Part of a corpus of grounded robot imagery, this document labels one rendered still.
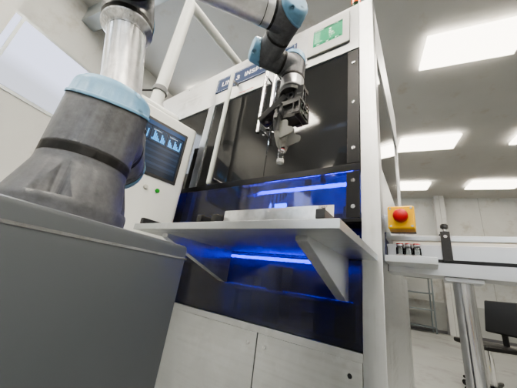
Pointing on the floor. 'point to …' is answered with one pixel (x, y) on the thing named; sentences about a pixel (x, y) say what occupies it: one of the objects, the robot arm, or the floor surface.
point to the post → (372, 212)
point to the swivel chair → (506, 322)
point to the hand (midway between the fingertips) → (279, 148)
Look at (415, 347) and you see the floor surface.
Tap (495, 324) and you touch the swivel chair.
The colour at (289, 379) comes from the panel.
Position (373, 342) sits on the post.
